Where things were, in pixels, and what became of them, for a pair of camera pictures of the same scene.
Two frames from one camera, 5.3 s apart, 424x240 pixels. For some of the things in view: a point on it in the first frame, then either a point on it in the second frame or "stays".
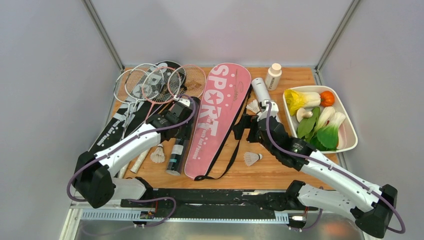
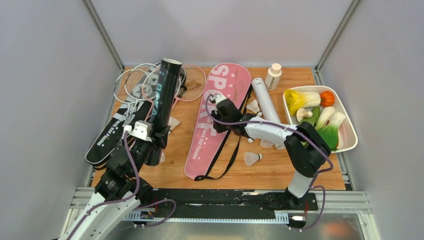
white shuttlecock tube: (260, 89) stays
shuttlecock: (250, 158) stays
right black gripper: (248, 122) -> (216, 114)
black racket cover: (158, 86) stays
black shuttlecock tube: (180, 143) -> (165, 105)
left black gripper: (166, 113) -> (162, 136)
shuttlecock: (253, 106) stays
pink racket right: (187, 81) stays
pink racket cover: (224, 92) stays
